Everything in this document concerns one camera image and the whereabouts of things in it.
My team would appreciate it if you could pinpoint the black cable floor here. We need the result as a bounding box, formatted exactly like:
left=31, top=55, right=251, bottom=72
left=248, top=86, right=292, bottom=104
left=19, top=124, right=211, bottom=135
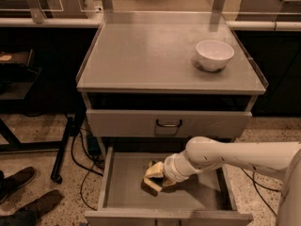
left=240, top=168, right=281, bottom=218
left=70, top=127, right=105, bottom=211

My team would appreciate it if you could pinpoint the open middle drawer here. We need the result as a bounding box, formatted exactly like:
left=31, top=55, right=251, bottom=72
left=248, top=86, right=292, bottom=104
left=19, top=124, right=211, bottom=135
left=85, top=148, right=253, bottom=226

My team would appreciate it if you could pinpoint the brown shoe lower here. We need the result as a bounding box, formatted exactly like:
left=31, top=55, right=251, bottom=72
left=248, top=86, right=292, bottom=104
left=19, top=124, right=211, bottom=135
left=0, top=189, right=63, bottom=226

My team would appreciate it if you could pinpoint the black cable left floor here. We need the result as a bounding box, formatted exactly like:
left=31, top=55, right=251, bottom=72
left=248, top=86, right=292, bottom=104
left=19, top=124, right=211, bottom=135
left=70, top=127, right=105, bottom=211

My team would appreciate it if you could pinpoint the black drawer handle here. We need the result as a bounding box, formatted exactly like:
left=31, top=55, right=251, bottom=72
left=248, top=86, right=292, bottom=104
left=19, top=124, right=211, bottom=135
left=156, top=120, right=182, bottom=128

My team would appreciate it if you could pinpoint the black cable right floor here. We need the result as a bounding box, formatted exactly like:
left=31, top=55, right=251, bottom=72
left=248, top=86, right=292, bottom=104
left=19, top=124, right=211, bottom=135
left=240, top=168, right=281, bottom=218

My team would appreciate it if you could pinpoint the dark side shelf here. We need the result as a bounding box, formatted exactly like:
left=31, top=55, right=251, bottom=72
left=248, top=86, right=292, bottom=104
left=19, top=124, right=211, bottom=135
left=0, top=49, right=41, bottom=101

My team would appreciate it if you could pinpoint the grey metal drawer cabinet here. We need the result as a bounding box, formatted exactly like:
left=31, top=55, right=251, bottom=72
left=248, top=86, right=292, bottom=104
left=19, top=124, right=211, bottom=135
left=75, top=0, right=269, bottom=226

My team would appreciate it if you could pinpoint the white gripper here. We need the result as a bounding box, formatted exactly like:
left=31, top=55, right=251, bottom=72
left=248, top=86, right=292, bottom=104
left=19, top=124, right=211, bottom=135
left=143, top=153, right=197, bottom=192

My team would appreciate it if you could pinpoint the brown shoe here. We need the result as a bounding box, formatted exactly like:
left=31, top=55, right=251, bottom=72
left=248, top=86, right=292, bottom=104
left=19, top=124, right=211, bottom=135
left=0, top=189, right=63, bottom=226
left=0, top=167, right=36, bottom=203

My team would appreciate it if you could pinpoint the closed top drawer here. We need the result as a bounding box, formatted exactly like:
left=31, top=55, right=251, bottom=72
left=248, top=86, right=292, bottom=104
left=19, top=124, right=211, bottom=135
left=87, top=109, right=252, bottom=138

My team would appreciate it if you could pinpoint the black table leg frame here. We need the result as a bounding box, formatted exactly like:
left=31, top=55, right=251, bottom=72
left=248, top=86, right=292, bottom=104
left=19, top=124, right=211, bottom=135
left=0, top=117, right=72, bottom=184

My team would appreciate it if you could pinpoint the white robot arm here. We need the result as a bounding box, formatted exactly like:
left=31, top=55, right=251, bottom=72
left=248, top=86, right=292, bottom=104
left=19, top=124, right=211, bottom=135
left=143, top=137, right=301, bottom=226

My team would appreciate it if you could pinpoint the brown shoe upper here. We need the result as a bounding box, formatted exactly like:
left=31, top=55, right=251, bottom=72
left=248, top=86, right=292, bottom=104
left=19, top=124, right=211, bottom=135
left=0, top=167, right=36, bottom=203

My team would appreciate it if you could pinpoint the white ceramic bowl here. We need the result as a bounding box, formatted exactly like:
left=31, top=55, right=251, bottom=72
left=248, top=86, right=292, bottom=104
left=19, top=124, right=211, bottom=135
left=196, top=40, right=234, bottom=72

